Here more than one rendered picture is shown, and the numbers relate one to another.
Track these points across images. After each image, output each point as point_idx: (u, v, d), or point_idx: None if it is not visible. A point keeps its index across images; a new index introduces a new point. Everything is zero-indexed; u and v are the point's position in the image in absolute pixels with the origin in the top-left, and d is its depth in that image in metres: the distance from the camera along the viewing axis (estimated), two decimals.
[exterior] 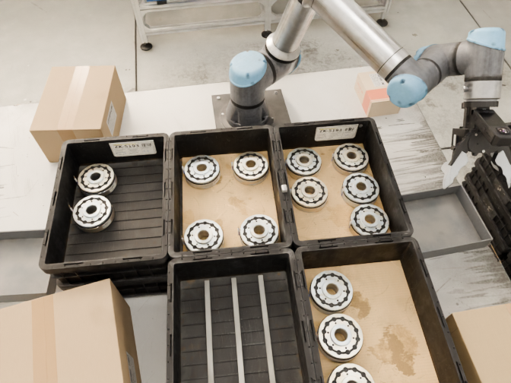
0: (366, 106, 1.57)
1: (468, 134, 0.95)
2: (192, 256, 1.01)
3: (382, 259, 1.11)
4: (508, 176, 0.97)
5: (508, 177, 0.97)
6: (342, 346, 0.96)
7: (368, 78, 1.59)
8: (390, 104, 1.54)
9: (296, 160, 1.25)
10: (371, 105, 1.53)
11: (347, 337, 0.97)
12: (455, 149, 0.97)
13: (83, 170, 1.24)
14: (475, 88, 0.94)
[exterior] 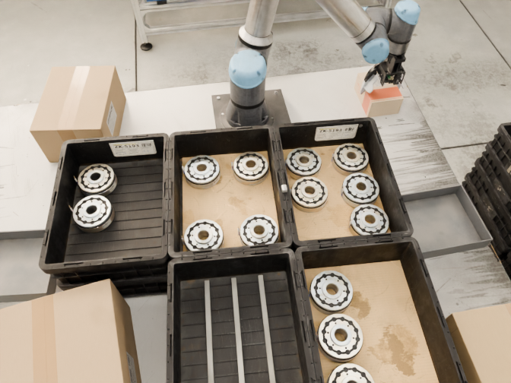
0: (366, 106, 1.57)
1: None
2: (192, 256, 1.01)
3: (382, 259, 1.11)
4: (363, 84, 1.56)
5: (363, 85, 1.56)
6: (342, 346, 0.96)
7: None
8: (390, 104, 1.54)
9: (296, 160, 1.25)
10: (371, 105, 1.53)
11: (347, 337, 0.97)
12: None
13: (83, 170, 1.24)
14: None
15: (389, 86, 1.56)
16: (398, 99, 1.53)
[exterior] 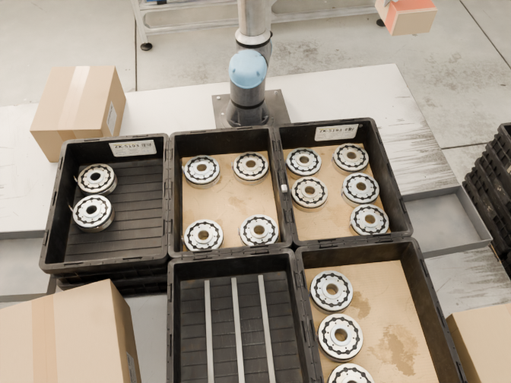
0: (391, 22, 1.28)
1: None
2: (192, 256, 1.01)
3: (382, 259, 1.11)
4: None
5: None
6: (342, 346, 0.96)
7: None
8: (420, 17, 1.25)
9: (296, 160, 1.25)
10: (397, 17, 1.24)
11: (347, 337, 0.97)
12: None
13: (83, 170, 1.24)
14: None
15: None
16: (430, 11, 1.24)
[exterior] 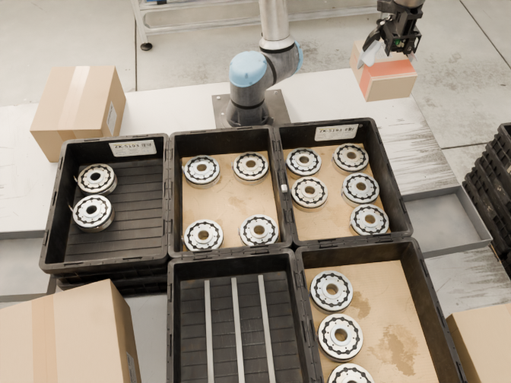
0: (365, 87, 1.13)
1: None
2: (192, 256, 1.01)
3: (382, 259, 1.11)
4: (361, 56, 1.12)
5: (361, 56, 1.12)
6: (342, 346, 0.96)
7: None
8: (398, 83, 1.10)
9: (296, 160, 1.25)
10: (371, 84, 1.09)
11: (347, 337, 0.97)
12: None
13: (83, 170, 1.24)
14: None
15: (398, 58, 1.12)
16: (409, 77, 1.09)
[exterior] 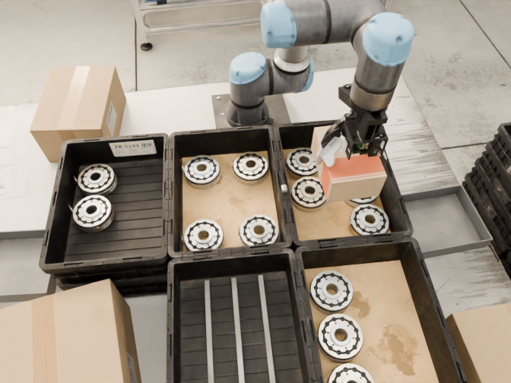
0: (326, 185, 0.95)
1: None
2: (192, 256, 1.01)
3: (382, 259, 1.11)
4: None
5: None
6: (342, 346, 0.96)
7: None
8: (364, 184, 0.92)
9: (296, 160, 1.25)
10: (331, 187, 0.91)
11: (347, 337, 0.97)
12: None
13: (83, 170, 1.24)
14: None
15: None
16: (377, 178, 0.91)
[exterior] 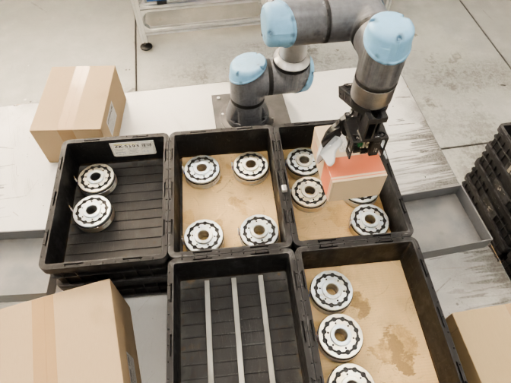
0: (326, 185, 0.95)
1: None
2: (192, 256, 1.01)
3: (382, 259, 1.11)
4: None
5: None
6: (342, 346, 0.96)
7: None
8: (364, 183, 0.92)
9: (296, 160, 1.25)
10: (331, 185, 0.91)
11: (347, 337, 0.97)
12: None
13: (83, 170, 1.24)
14: None
15: None
16: (377, 177, 0.91)
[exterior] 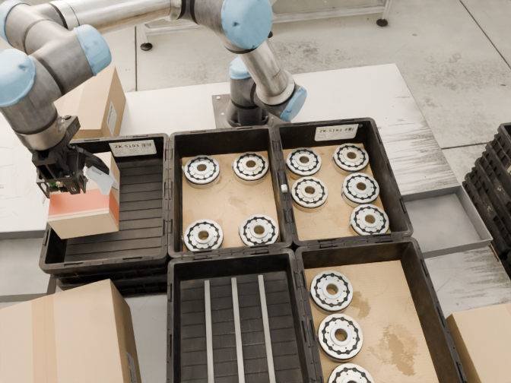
0: None
1: (81, 148, 0.81)
2: (192, 256, 1.01)
3: (382, 259, 1.11)
4: None
5: None
6: (342, 346, 0.96)
7: None
8: (88, 221, 0.87)
9: (296, 160, 1.25)
10: (49, 224, 0.86)
11: (347, 337, 0.97)
12: (98, 163, 0.84)
13: None
14: None
15: (96, 186, 0.89)
16: (98, 215, 0.86)
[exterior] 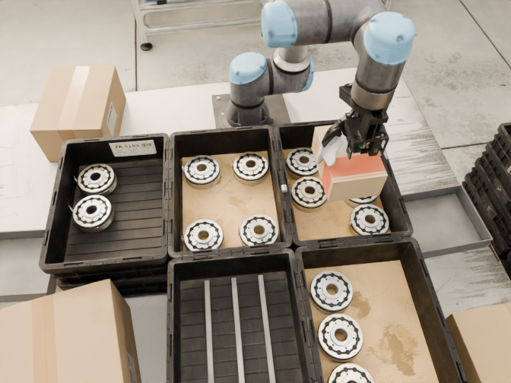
0: (327, 185, 0.95)
1: None
2: (192, 256, 1.01)
3: (382, 259, 1.11)
4: None
5: None
6: (342, 346, 0.96)
7: None
8: (365, 183, 0.92)
9: (296, 160, 1.25)
10: (332, 186, 0.91)
11: (347, 337, 0.97)
12: (383, 127, 0.89)
13: (83, 170, 1.24)
14: None
15: None
16: (378, 177, 0.91)
